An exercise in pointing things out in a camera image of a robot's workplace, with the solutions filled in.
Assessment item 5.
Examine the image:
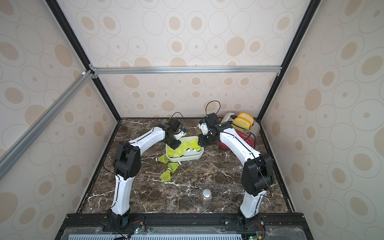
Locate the green shuttlecock group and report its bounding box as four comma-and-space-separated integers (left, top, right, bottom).
167, 148, 179, 159
168, 162, 181, 173
161, 169, 171, 183
156, 154, 169, 164

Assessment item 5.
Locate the green shuttlecock top group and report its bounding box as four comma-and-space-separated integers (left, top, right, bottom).
156, 154, 169, 164

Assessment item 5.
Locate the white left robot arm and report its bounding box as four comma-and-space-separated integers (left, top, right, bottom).
107, 118, 185, 230

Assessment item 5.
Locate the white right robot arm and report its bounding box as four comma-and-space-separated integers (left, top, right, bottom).
198, 113, 273, 229

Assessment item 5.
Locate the white storage box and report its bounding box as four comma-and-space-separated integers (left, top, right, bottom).
166, 136, 204, 162

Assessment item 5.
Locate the front yellow toast slice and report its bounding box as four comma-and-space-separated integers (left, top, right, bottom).
233, 117, 252, 130

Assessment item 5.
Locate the yellow toast slice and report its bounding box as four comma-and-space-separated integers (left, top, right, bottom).
233, 117, 252, 130
238, 113, 255, 126

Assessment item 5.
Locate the red dotted toaster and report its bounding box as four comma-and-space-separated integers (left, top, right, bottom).
217, 112, 261, 150

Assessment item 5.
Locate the back yellow toast slice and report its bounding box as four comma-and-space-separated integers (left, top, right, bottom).
238, 113, 255, 126

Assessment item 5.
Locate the metal lidded shaker jar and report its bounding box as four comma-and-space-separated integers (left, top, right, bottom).
202, 189, 212, 206

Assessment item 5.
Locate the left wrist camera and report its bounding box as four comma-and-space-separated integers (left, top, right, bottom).
174, 128, 187, 140

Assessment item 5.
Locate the silver horizontal aluminium rail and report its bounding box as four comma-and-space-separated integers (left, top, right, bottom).
90, 64, 282, 75

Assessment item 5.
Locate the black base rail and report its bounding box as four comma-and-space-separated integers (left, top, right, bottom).
55, 213, 313, 240

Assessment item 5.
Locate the silver left aluminium rail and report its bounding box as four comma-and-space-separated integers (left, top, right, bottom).
1, 70, 93, 178

